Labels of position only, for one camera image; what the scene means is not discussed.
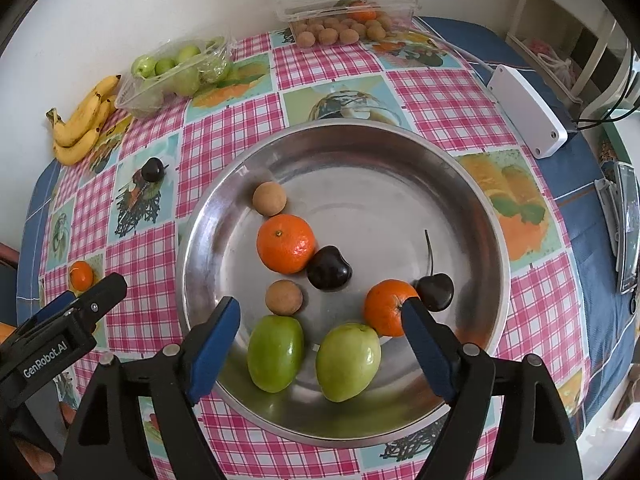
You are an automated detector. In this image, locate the round metal bowl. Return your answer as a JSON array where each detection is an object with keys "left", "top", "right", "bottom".
[{"left": 175, "top": 119, "right": 512, "bottom": 448}]

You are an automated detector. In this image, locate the white wooden chair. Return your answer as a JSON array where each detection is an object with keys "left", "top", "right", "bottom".
[{"left": 505, "top": 0, "right": 640, "bottom": 121}]

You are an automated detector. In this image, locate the white power adapter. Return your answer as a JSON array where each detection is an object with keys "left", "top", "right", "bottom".
[{"left": 487, "top": 64, "right": 569, "bottom": 160}]

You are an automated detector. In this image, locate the pile of green jujubes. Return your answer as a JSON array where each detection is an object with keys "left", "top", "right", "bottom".
[{"left": 131, "top": 44, "right": 232, "bottom": 98}]

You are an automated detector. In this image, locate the blue tablecloth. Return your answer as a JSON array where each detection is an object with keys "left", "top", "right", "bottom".
[{"left": 15, "top": 16, "right": 640, "bottom": 431}]

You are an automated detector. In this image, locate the dark heart-shaped cherry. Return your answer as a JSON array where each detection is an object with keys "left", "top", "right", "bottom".
[{"left": 306, "top": 245, "right": 352, "bottom": 291}]

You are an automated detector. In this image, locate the black cable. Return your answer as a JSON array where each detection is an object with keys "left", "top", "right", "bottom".
[{"left": 570, "top": 102, "right": 640, "bottom": 133}]

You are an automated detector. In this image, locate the brown longan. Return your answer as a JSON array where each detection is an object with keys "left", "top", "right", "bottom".
[
  {"left": 265, "top": 280, "right": 304, "bottom": 317},
  {"left": 252, "top": 181, "right": 288, "bottom": 217}
]

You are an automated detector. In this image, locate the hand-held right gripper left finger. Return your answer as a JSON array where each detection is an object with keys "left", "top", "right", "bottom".
[{"left": 60, "top": 296, "right": 242, "bottom": 480}]

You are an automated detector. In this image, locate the dark cherry with stem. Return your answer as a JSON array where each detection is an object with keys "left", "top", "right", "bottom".
[{"left": 414, "top": 230, "right": 455, "bottom": 312}]

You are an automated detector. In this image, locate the orange tangerine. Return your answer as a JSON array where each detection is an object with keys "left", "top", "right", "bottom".
[
  {"left": 68, "top": 260, "right": 96, "bottom": 292},
  {"left": 363, "top": 280, "right": 421, "bottom": 338},
  {"left": 256, "top": 213, "right": 317, "bottom": 274}
]

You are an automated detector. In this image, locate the pink cloth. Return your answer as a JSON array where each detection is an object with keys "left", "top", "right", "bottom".
[{"left": 522, "top": 37, "right": 553, "bottom": 61}]

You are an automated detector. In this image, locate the pale green jujube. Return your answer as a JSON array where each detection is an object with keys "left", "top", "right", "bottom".
[{"left": 315, "top": 323, "right": 382, "bottom": 403}]

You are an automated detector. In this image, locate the person's left forearm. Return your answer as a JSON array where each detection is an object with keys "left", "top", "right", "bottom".
[{"left": 12, "top": 435, "right": 57, "bottom": 475}]

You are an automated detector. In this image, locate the pile of brown longans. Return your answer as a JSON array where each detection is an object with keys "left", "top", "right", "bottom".
[{"left": 292, "top": 14, "right": 393, "bottom": 49}]

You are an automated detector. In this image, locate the yellow banana bunch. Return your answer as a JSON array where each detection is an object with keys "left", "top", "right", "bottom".
[{"left": 46, "top": 74, "right": 123, "bottom": 167}]

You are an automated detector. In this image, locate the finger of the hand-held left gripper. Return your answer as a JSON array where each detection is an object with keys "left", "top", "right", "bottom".
[
  {"left": 75, "top": 272, "right": 128, "bottom": 321},
  {"left": 17, "top": 290, "right": 81, "bottom": 332}
]

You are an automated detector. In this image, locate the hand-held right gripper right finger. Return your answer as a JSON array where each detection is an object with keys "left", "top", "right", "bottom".
[{"left": 401, "top": 297, "right": 586, "bottom": 480}]

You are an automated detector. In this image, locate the phone in holder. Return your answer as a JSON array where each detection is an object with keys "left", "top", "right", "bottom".
[{"left": 595, "top": 162, "right": 640, "bottom": 296}]

